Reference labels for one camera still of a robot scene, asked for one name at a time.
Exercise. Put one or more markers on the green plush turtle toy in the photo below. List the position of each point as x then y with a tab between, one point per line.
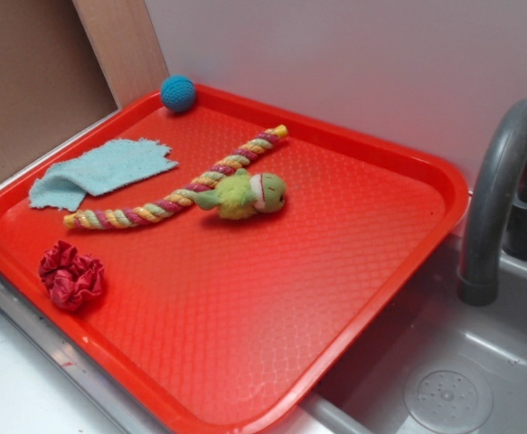
242	196

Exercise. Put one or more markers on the red plastic tray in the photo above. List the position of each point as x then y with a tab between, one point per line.
223	327

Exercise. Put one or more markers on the blue textured ball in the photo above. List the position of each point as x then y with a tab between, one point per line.
178	93

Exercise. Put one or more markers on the light blue cloth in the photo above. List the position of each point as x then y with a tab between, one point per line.
104	169

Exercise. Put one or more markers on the red fabric scrunchie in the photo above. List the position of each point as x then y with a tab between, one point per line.
71	279

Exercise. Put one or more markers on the grey plastic sink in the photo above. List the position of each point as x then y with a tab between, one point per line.
430	363

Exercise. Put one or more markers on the wooden board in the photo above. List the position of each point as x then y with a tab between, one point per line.
123	39

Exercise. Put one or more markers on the grey plastic faucet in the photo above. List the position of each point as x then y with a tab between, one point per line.
497	218

